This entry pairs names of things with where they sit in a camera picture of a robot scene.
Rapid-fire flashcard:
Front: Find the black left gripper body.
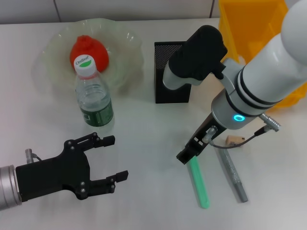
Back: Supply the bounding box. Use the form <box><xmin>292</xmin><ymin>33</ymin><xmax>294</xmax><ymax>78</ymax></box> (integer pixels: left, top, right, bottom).
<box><xmin>15</xmin><ymin>140</ymin><xmax>92</xmax><ymax>202</ymax></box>

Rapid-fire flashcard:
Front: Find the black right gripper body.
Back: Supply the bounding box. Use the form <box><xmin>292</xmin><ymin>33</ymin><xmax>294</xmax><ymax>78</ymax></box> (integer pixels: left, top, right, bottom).
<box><xmin>186</xmin><ymin>114</ymin><xmax>228</xmax><ymax>154</ymax></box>

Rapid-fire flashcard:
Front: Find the green pen with white clip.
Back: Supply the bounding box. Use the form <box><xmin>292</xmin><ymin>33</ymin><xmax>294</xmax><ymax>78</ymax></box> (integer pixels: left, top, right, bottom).
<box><xmin>187</xmin><ymin>155</ymin><xmax>211</xmax><ymax>209</ymax></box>

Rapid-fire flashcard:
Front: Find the clear water bottle green label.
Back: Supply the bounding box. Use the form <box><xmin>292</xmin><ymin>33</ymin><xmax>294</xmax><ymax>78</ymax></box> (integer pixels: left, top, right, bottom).
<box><xmin>73</xmin><ymin>54</ymin><xmax>115</xmax><ymax>131</ymax></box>

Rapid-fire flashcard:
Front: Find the grey marker pen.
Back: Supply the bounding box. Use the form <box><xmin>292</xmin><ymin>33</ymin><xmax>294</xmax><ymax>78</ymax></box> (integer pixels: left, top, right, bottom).
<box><xmin>217</xmin><ymin>148</ymin><xmax>249</xmax><ymax>203</ymax></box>

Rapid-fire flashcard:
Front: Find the red-orange knobbed orange fruit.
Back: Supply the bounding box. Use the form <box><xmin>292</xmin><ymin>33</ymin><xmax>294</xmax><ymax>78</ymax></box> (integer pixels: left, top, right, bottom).
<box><xmin>69</xmin><ymin>34</ymin><xmax>110</xmax><ymax>74</ymax></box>

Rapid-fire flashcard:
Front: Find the beige eraser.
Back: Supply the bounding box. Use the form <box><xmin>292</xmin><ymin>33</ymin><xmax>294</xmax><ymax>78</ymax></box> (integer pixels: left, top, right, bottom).
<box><xmin>225</xmin><ymin>135</ymin><xmax>246</xmax><ymax>148</ymax></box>

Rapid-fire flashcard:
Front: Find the black mesh pen holder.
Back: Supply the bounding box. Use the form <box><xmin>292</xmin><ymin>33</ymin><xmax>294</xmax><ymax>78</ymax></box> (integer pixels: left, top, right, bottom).
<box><xmin>153</xmin><ymin>41</ymin><xmax>192</xmax><ymax>104</ymax></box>

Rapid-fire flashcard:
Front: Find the clear greenish glass fruit plate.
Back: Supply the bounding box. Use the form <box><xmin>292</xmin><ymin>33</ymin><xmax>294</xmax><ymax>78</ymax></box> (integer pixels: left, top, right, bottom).
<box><xmin>32</xmin><ymin>18</ymin><xmax>144</xmax><ymax>95</ymax></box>

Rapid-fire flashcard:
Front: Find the yellow plastic bin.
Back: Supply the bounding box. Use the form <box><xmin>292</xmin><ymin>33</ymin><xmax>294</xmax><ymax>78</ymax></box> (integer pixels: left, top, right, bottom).
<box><xmin>217</xmin><ymin>0</ymin><xmax>307</xmax><ymax>110</ymax></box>

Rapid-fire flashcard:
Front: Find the left gripper cable with connector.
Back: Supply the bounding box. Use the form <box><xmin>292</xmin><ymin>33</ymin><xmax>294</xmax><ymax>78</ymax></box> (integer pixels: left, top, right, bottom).
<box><xmin>24</xmin><ymin>148</ymin><xmax>44</xmax><ymax>165</ymax></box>

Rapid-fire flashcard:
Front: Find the gripper cable with connector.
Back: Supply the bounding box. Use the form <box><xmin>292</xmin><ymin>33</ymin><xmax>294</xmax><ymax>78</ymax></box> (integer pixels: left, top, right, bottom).
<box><xmin>202</xmin><ymin>114</ymin><xmax>281</xmax><ymax>150</ymax></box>
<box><xmin>24</xmin><ymin>148</ymin><xmax>44</xmax><ymax>165</ymax></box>

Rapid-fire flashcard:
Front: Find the right gripper cable with connector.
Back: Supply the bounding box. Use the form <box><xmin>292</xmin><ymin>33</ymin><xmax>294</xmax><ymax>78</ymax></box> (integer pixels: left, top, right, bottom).
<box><xmin>202</xmin><ymin>114</ymin><xmax>281</xmax><ymax>150</ymax></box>

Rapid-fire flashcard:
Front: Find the black-covered right wrist camera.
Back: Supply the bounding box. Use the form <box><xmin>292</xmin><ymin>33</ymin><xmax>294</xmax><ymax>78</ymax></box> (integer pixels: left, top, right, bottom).
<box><xmin>162</xmin><ymin>25</ymin><xmax>228</xmax><ymax>91</ymax></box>

